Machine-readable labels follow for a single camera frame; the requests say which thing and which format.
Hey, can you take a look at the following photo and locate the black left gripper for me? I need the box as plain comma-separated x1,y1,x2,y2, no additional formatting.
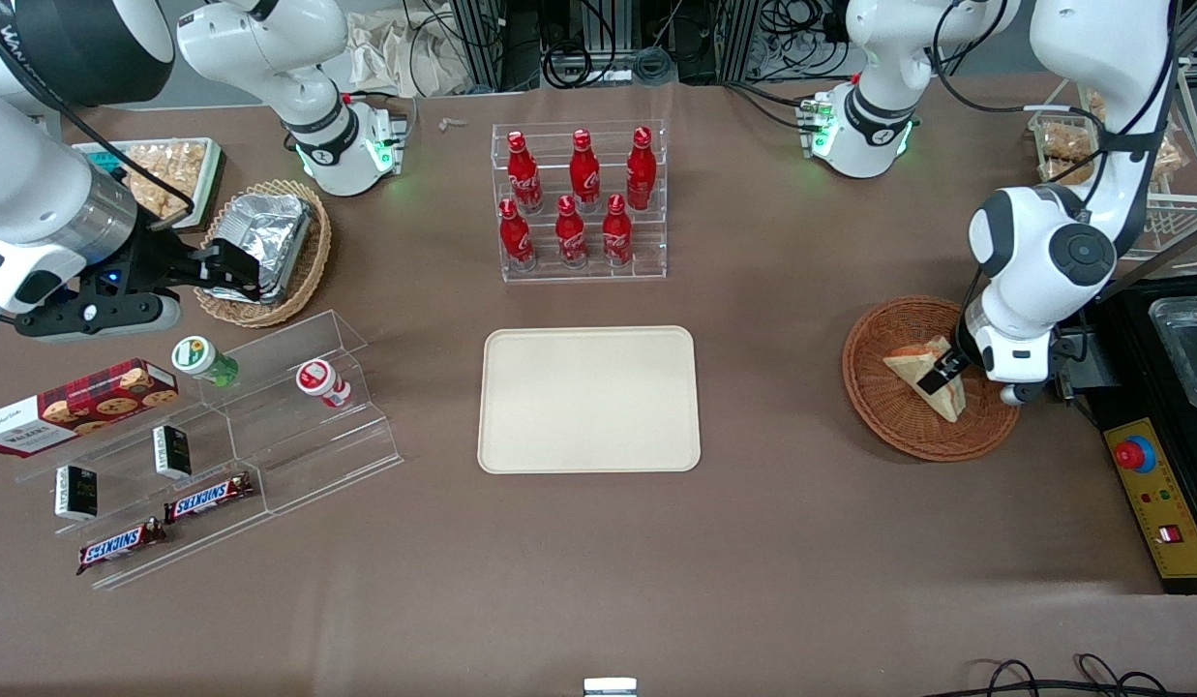
915,302,988,395

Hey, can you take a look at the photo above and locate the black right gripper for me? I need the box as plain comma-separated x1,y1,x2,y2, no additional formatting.
71,227,263,304

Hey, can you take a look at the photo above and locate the plastic-wrapped triangle sandwich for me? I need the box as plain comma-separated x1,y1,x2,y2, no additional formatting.
883,335,968,424

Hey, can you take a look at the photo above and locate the aluminium foil tray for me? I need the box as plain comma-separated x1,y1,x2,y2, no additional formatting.
203,193,314,304

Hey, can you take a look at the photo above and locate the brown round wicker basket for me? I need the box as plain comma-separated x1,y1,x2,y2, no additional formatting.
842,295,1023,463

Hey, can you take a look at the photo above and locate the light oval wicker basket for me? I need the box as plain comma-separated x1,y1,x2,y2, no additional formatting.
194,179,333,329

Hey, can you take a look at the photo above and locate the white tray of snacks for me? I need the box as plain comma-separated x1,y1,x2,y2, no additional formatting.
73,137,225,231

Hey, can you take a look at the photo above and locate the beige plastic tray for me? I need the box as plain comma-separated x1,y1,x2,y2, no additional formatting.
477,326,703,475

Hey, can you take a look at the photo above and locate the green lidded cup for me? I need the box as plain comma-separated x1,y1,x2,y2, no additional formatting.
171,335,239,388

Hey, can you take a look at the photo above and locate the red lidded cup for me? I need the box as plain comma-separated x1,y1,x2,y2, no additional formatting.
295,358,352,410

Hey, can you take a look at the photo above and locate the small black white box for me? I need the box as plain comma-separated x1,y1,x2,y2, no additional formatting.
54,465,99,522
153,424,193,480

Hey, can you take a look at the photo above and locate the clear acrylic stepped display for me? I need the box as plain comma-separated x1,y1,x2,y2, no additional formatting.
13,310,405,591

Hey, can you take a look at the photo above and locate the red tartan cookie box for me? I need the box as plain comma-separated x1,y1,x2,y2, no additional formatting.
0,358,180,458

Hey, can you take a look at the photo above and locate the Snickers chocolate bar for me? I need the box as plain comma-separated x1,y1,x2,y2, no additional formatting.
75,518,168,576
164,472,255,525

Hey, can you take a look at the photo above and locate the clear plastic container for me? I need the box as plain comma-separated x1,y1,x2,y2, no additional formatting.
1148,295,1197,412

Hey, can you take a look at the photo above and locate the black yellow control box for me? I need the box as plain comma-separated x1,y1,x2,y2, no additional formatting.
1048,276,1197,594

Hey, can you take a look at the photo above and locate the crumpled brown paper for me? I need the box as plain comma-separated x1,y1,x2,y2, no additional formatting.
344,8,475,98

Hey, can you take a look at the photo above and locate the red cola bottle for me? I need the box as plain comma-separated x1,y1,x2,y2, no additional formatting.
498,197,538,272
569,128,603,212
555,195,589,269
506,131,544,214
602,193,634,267
625,126,657,211

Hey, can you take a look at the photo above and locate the clear acrylic bottle rack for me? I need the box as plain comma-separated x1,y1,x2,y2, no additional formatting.
492,119,669,284

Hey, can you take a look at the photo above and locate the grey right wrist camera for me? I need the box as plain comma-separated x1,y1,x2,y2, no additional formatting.
15,288,183,342

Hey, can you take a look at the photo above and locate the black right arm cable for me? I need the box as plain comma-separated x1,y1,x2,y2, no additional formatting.
0,24,195,231

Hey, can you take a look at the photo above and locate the black looped cable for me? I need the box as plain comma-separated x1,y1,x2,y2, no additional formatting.
946,653,1197,697

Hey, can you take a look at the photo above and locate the white wire rack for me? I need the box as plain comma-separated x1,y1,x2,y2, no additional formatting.
1029,55,1197,259

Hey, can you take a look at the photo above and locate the aluminium frame rack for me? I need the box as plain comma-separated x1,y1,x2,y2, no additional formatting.
448,0,765,93

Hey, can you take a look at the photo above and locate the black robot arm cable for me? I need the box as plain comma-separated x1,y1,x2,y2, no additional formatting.
1072,0,1182,228

